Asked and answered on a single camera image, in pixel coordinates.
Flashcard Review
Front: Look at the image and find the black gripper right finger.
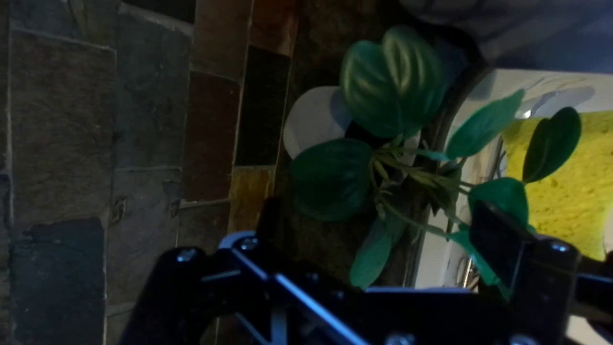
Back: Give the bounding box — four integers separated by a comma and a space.
467, 199, 613, 345

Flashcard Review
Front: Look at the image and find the yellow sponge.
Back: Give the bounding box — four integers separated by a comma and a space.
500, 109, 613, 264

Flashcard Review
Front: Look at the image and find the green toy plant white pot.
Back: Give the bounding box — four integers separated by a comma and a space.
281, 22, 584, 289

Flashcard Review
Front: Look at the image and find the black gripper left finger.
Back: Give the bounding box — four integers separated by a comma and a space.
120, 197, 423, 345

